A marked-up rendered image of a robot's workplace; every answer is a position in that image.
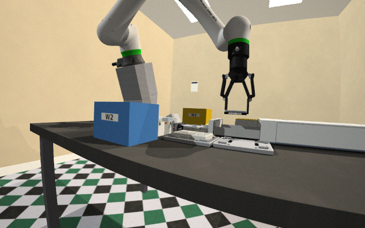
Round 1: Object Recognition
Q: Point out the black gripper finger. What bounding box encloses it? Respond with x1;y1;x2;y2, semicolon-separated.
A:
220;73;236;110
239;73;255;114

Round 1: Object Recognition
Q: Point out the yellow plate with grid of dark holes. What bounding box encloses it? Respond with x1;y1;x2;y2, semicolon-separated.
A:
235;118;258;127

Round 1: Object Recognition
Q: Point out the yellow bin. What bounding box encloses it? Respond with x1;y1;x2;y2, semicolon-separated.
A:
182;108;212;126

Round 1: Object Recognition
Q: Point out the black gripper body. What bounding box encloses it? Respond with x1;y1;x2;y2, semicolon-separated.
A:
228;56;248;83

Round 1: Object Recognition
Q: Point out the blue box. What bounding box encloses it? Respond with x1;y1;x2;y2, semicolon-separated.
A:
94;101;159;147

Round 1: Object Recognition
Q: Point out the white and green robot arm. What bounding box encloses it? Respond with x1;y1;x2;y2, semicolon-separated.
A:
97;0;251;68

